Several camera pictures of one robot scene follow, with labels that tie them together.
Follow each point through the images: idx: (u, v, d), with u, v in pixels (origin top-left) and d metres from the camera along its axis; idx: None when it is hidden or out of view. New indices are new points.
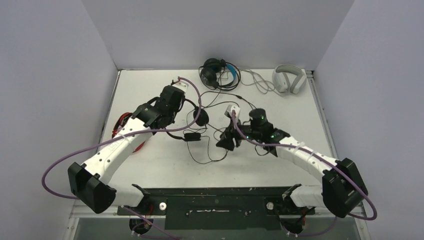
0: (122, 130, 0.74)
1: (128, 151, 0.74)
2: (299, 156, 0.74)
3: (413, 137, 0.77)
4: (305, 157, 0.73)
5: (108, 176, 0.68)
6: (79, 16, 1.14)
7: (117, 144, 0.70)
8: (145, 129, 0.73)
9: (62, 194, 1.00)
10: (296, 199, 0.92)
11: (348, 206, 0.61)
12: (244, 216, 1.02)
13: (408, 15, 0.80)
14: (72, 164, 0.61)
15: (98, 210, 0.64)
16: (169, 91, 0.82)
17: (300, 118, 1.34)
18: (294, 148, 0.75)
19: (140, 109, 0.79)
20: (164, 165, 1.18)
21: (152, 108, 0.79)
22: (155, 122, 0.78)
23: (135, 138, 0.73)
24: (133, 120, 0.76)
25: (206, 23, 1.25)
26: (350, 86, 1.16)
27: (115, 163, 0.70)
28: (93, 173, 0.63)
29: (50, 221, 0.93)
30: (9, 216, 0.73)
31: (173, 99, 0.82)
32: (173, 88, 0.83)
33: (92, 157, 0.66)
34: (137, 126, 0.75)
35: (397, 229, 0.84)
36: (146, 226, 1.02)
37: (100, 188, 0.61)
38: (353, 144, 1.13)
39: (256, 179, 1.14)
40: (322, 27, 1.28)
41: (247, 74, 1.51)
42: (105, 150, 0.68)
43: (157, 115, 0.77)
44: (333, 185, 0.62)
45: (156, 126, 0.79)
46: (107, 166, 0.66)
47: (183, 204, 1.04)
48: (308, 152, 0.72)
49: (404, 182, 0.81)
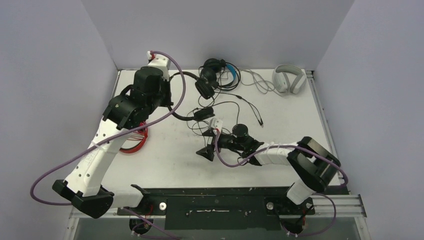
0: (96, 137, 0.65)
1: (111, 156, 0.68)
2: (271, 153, 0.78)
3: (413, 137, 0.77)
4: (274, 151, 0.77)
5: (95, 186, 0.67)
6: (79, 16, 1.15)
7: (93, 155, 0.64)
8: (117, 133, 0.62)
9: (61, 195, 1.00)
10: (293, 197, 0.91)
11: (324, 178, 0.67)
12: (244, 216, 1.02)
13: (408, 14, 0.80)
14: (54, 182, 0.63)
15: (97, 214, 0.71)
16: (140, 77, 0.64)
17: (300, 118, 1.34)
18: (266, 148, 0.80)
19: (110, 105, 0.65)
20: (163, 166, 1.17)
21: (125, 102, 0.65)
22: (131, 119, 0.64)
23: (111, 144, 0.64)
24: (105, 122, 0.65)
25: (206, 22, 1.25)
26: (350, 86, 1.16)
27: (99, 173, 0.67)
28: (75, 190, 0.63)
29: (50, 221, 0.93)
30: (8, 216, 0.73)
31: (149, 85, 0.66)
32: (144, 72, 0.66)
33: (73, 173, 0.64)
34: (110, 130, 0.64)
35: (398, 230, 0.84)
36: (146, 226, 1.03)
37: (86, 203, 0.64)
38: (353, 143, 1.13)
39: (257, 179, 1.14)
40: (321, 27, 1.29)
41: (247, 74, 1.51)
42: (83, 163, 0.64)
43: (131, 111, 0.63)
44: (299, 162, 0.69)
45: (135, 123, 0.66)
46: (87, 182, 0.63)
47: (183, 204, 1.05)
48: (275, 146, 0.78)
49: (404, 182, 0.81)
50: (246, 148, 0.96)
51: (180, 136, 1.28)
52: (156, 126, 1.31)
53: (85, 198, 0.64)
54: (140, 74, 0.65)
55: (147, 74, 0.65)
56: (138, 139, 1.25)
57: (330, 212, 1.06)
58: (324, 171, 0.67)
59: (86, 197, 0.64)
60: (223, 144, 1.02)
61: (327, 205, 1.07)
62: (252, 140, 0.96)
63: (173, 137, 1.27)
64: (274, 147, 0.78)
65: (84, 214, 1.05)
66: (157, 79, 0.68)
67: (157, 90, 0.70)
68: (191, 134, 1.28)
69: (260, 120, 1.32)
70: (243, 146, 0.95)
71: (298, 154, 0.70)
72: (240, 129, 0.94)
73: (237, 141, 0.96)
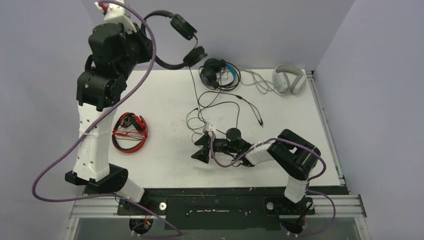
0: (81, 124, 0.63)
1: (106, 137, 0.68)
2: (257, 151, 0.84)
3: (414, 137, 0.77)
4: (259, 149, 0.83)
5: (105, 166, 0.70)
6: (79, 15, 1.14)
7: (87, 142, 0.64)
8: (100, 115, 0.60)
9: (61, 195, 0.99)
10: (290, 195, 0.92)
11: (305, 167, 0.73)
12: (244, 216, 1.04)
13: (409, 14, 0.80)
14: (65, 176, 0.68)
15: (116, 187, 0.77)
16: (94, 44, 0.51)
17: (300, 118, 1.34)
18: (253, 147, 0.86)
19: (80, 86, 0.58)
20: (163, 166, 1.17)
21: (92, 78, 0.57)
22: (107, 97, 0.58)
23: (99, 127, 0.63)
24: (83, 107, 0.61)
25: (206, 22, 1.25)
26: (350, 86, 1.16)
27: (102, 155, 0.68)
28: (87, 178, 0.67)
29: (49, 221, 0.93)
30: (7, 216, 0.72)
31: (109, 50, 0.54)
32: (98, 35, 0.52)
33: (76, 163, 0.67)
34: (92, 114, 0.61)
35: (398, 230, 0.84)
36: (146, 226, 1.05)
37: (102, 185, 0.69)
38: (353, 144, 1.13)
39: (257, 178, 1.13)
40: (322, 27, 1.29)
41: (247, 74, 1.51)
42: (82, 153, 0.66)
43: (102, 89, 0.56)
44: (280, 153, 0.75)
45: (114, 98, 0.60)
46: (94, 168, 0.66)
47: (183, 204, 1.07)
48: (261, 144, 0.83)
49: (405, 182, 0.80)
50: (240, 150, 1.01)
51: (180, 136, 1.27)
52: (156, 126, 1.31)
53: (99, 181, 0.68)
54: (93, 40, 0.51)
55: (102, 38, 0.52)
56: (138, 139, 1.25)
57: (330, 212, 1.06)
58: (305, 159, 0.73)
59: (100, 180, 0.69)
60: (217, 147, 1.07)
61: (327, 205, 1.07)
62: (245, 143, 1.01)
63: (173, 138, 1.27)
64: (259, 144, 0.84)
65: (84, 214, 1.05)
66: (118, 39, 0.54)
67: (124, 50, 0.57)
68: (191, 134, 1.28)
69: (260, 120, 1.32)
70: (237, 148, 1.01)
71: (277, 146, 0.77)
72: (233, 133, 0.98)
73: (230, 144, 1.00)
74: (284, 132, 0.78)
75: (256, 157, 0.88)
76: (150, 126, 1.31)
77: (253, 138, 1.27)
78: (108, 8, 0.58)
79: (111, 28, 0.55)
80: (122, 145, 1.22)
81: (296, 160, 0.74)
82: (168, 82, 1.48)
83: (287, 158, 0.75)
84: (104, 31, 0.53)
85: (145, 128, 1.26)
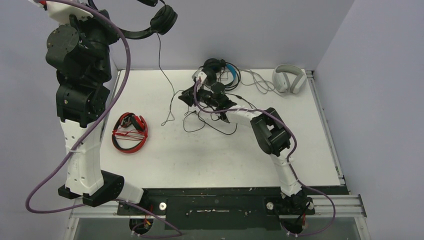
0: (67, 141, 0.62)
1: (95, 151, 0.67)
2: (239, 114, 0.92)
3: (413, 137, 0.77)
4: (243, 114, 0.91)
5: (97, 179, 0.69)
6: None
7: (76, 159, 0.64)
8: (84, 131, 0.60)
9: (56, 201, 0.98)
10: (284, 188, 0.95)
11: (274, 142, 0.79)
12: (244, 216, 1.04)
13: (408, 16, 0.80)
14: (59, 191, 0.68)
15: (113, 196, 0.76)
16: (56, 63, 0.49)
17: (301, 118, 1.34)
18: (236, 109, 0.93)
19: (59, 102, 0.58)
20: (163, 166, 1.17)
21: (71, 94, 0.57)
22: (90, 111, 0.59)
23: (86, 143, 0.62)
24: (65, 124, 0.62)
25: (206, 23, 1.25)
26: (350, 86, 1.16)
27: (94, 169, 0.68)
28: (81, 193, 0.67)
29: (48, 224, 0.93)
30: (5, 216, 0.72)
31: (76, 64, 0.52)
32: (55, 51, 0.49)
33: (68, 179, 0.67)
34: (76, 130, 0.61)
35: (397, 230, 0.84)
36: (146, 226, 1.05)
37: (97, 199, 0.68)
38: (352, 144, 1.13)
39: (256, 177, 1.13)
40: (321, 28, 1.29)
41: (247, 74, 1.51)
42: (72, 169, 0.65)
43: (83, 105, 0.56)
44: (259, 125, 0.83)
45: (97, 109, 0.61)
46: (86, 183, 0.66)
47: (183, 204, 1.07)
48: (243, 110, 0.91)
49: (404, 182, 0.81)
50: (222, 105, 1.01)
51: (180, 136, 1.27)
52: (156, 126, 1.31)
53: (94, 195, 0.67)
54: (51, 59, 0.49)
55: (60, 55, 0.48)
56: (138, 139, 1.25)
57: (331, 212, 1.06)
58: (277, 136, 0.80)
59: (94, 194, 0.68)
60: (201, 98, 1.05)
61: (328, 205, 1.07)
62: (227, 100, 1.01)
63: (173, 137, 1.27)
64: (243, 110, 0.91)
65: (84, 214, 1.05)
66: (77, 50, 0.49)
67: (92, 58, 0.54)
68: (191, 134, 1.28)
69: None
70: (219, 103, 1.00)
71: (259, 119, 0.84)
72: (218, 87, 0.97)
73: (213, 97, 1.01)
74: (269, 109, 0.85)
75: (235, 117, 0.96)
76: (150, 126, 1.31)
77: (254, 138, 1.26)
78: (47, 5, 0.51)
79: (65, 36, 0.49)
80: (122, 146, 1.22)
81: (269, 134, 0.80)
82: (168, 82, 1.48)
83: (263, 131, 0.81)
84: (60, 42, 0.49)
85: (145, 128, 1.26)
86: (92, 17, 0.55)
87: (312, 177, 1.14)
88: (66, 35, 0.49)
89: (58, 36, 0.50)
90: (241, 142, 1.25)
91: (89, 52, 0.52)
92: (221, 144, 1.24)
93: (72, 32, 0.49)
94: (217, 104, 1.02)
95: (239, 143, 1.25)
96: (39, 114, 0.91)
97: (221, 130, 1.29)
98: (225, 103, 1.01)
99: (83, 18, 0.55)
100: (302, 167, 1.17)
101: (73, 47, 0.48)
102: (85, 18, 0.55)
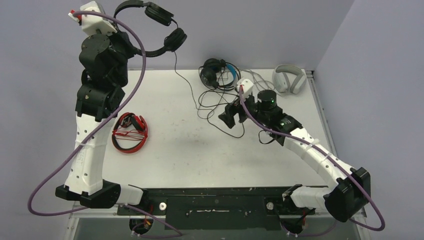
0: (78, 135, 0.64)
1: (102, 150, 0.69)
2: (309, 154, 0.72)
3: (412, 137, 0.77)
4: (318, 156, 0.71)
5: (98, 181, 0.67)
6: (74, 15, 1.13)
7: (83, 154, 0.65)
8: (97, 126, 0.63)
9: (53, 206, 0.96)
10: (296, 198, 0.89)
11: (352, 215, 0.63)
12: (244, 216, 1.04)
13: (408, 16, 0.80)
14: (56, 190, 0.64)
15: (108, 206, 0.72)
16: (86, 62, 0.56)
17: (301, 118, 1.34)
18: (308, 145, 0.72)
19: (80, 97, 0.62)
20: (163, 166, 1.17)
21: (93, 91, 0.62)
22: (107, 107, 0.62)
23: (97, 138, 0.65)
24: (81, 118, 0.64)
25: (205, 22, 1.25)
26: (350, 86, 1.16)
27: (97, 169, 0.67)
28: (79, 192, 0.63)
29: (47, 226, 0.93)
30: (7, 216, 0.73)
31: (102, 65, 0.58)
32: (88, 51, 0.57)
33: (70, 177, 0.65)
34: (90, 125, 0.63)
35: (396, 230, 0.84)
36: (146, 226, 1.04)
37: (95, 200, 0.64)
38: (352, 144, 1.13)
39: (256, 177, 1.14)
40: (321, 27, 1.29)
41: (247, 74, 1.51)
42: (77, 165, 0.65)
43: (102, 103, 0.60)
44: (346, 195, 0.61)
45: (113, 108, 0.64)
46: (88, 181, 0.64)
47: (183, 204, 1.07)
48: (322, 153, 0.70)
49: (403, 181, 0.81)
50: (272, 120, 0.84)
51: (181, 135, 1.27)
52: (156, 126, 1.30)
53: (92, 196, 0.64)
54: (84, 57, 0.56)
55: (91, 54, 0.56)
56: (138, 139, 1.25)
57: None
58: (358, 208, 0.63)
59: (92, 195, 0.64)
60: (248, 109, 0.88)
61: None
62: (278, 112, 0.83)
63: (174, 137, 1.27)
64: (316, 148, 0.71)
65: (84, 214, 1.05)
66: (107, 52, 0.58)
67: (117, 61, 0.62)
68: (191, 134, 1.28)
69: None
70: (268, 116, 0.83)
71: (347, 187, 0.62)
72: (265, 95, 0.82)
73: (261, 109, 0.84)
74: (362, 175, 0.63)
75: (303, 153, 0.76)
76: (150, 126, 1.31)
77: (254, 138, 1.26)
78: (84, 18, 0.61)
79: (99, 41, 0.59)
80: (122, 145, 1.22)
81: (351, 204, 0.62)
82: (168, 82, 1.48)
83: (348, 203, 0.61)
84: (92, 45, 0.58)
85: (145, 128, 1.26)
86: (115, 32, 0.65)
87: (312, 177, 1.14)
88: (98, 41, 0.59)
89: (91, 42, 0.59)
90: (242, 143, 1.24)
91: (113, 57, 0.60)
92: (221, 144, 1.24)
93: (105, 39, 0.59)
94: (266, 119, 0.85)
95: (239, 144, 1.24)
96: (39, 115, 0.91)
97: (221, 130, 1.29)
98: (276, 116, 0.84)
99: (109, 33, 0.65)
100: (302, 167, 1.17)
101: (104, 49, 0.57)
102: (111, 33, 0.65)
